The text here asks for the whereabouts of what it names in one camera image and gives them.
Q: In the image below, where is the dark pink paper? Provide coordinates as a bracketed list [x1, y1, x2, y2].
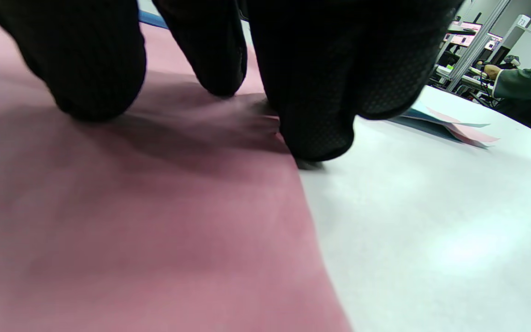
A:
[0, 0, 354, 332]

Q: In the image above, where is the light blue paper stack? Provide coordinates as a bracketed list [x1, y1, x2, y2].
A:
[425, 107, 500, 149]

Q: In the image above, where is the monitor with pink screen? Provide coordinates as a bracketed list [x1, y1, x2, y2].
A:
[449, 20, 484, 47]

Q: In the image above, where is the aluminium frame post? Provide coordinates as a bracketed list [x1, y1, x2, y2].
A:
[445, 0, 511, 91]

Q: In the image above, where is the person's right hand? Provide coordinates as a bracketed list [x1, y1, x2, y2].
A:
[0, 0, 465, 163]

